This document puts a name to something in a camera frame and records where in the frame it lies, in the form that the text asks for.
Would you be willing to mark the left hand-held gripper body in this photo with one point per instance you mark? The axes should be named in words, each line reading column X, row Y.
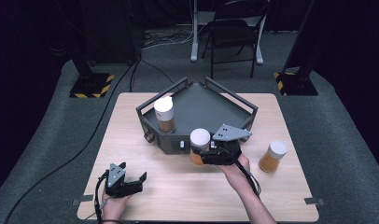
column 116, row 174

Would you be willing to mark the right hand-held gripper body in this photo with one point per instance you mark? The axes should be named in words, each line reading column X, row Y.
column 229, row 133

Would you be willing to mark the orange white-capped bottle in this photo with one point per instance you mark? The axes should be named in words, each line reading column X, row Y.
column 164, row 115
column 199, row 140
column 273, row 155

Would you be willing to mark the dark grey corner shelf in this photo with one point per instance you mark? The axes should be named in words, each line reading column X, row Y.
column 197, row 109

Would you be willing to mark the person's left hand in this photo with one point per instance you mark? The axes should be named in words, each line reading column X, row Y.
column 113, row 207

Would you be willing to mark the person's right hand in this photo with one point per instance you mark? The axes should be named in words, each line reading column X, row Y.
column 233, row 174

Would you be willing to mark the grey tape strip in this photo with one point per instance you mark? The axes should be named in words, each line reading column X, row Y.
column 83, row 199
column 314, row 201

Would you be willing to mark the black stand with striped base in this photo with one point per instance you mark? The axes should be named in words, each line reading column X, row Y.
column 298, row 85
column 91, row 87

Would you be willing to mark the black folding chair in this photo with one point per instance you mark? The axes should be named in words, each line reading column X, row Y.
column 232, row 32

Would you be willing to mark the black equipment cabinet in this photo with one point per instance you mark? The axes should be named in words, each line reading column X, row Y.
column 113, row 31

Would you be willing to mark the white desk frame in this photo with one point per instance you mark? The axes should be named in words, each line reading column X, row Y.
column 194, row 46

